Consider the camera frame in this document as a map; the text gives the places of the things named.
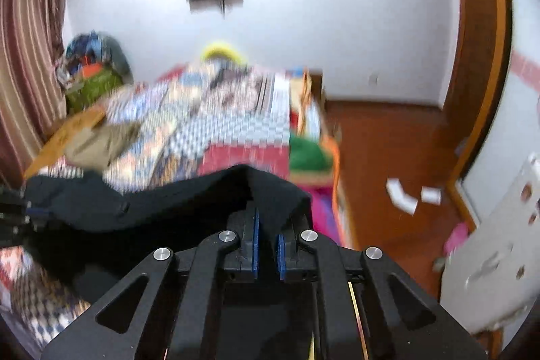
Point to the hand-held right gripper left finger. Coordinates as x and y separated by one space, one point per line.
254 246

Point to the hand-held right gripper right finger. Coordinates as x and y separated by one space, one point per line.
280 256

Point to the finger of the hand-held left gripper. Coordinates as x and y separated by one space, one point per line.
31 213

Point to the black pants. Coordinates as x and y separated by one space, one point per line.
168 204

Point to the khaki pants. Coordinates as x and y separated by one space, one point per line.
101 145

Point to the pink orange blanket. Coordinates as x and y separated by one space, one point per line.
325 199

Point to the orange wooden board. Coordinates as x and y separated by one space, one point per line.
59 140

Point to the green blanket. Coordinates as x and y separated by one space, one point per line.
308 155

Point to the patchwork printed blanket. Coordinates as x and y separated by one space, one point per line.
236 132

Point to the white paper piece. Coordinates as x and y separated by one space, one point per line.
400 195
430 194

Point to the green bag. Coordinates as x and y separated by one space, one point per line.
95 88

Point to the striped red curtain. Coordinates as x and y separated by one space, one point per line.
25 48

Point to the pile of colourful clothes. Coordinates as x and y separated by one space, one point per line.
88 52

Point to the pink item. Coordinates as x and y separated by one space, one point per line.
455 237

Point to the yellow pillow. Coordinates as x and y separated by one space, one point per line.
221 50

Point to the white plastic chair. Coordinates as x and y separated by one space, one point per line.
493 250

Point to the wall socket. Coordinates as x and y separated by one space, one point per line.
373 80

